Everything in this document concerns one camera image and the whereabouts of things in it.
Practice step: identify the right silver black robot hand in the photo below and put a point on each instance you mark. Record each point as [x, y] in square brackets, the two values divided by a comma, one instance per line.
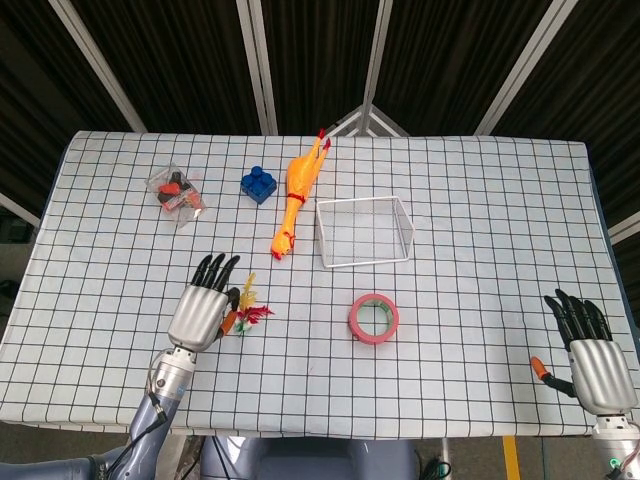
[595, 370]

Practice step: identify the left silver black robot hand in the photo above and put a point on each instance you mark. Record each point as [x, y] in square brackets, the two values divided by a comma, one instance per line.
[197, 315]

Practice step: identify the colourful feather shuttlecock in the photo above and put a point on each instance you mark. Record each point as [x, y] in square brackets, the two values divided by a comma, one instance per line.
[250, 309]

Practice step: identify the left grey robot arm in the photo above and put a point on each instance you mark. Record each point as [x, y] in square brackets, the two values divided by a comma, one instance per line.
[150, 420]

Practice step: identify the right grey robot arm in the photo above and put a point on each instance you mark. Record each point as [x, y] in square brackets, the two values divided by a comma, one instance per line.
[616, 442]

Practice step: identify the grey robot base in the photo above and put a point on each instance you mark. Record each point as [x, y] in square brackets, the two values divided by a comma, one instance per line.
[305, 457]

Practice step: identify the clear plastic bag of parts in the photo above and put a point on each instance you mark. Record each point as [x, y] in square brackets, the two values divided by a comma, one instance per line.
[176, 194]

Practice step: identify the blue building block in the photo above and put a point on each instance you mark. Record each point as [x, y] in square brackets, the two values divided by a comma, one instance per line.
[258, 186]

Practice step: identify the white checkered tablecloth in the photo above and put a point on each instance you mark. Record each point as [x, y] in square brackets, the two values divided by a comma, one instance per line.
[320, 390]

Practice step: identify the yellow rubber chicken toy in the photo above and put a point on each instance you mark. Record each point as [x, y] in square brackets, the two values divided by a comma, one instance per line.
[299, 192]

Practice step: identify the pink tape roll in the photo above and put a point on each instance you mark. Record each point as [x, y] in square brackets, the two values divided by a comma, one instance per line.
[373, 319]

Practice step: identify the white metal frame structure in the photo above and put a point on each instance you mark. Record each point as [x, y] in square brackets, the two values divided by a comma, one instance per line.
[369, 122]

